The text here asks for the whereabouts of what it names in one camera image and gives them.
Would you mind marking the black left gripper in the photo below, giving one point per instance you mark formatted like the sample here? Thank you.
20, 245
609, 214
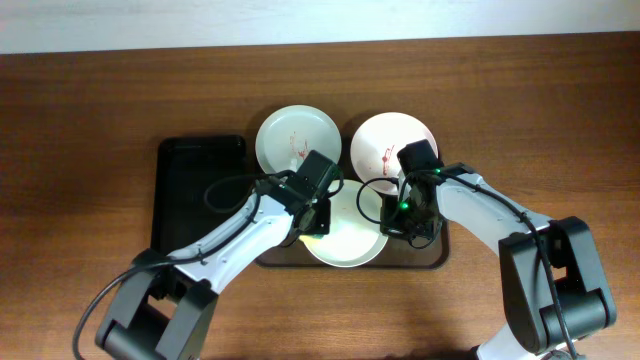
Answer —
320, 220

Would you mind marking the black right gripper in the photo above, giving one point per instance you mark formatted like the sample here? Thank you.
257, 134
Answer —
397, 223

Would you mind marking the yellow green sponge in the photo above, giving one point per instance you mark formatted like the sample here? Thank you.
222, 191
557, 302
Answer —
311, 239

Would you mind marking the white plate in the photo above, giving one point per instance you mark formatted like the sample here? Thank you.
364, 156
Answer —
352, 240

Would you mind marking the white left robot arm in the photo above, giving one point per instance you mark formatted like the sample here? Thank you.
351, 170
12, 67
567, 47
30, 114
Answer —
164, 304

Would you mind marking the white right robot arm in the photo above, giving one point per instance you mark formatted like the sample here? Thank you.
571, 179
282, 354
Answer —
554, 288

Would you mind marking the dark brown serving tray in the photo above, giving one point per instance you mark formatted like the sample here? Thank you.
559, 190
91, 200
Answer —
397, 254

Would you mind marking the pink dirty plate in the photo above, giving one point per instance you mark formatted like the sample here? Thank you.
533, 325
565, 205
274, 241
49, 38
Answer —
376, 143

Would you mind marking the pale green dirty plate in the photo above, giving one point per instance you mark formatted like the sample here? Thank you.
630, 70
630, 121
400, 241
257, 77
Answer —
294, 131

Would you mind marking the black sponge tray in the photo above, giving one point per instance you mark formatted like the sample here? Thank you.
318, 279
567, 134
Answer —
184, 205

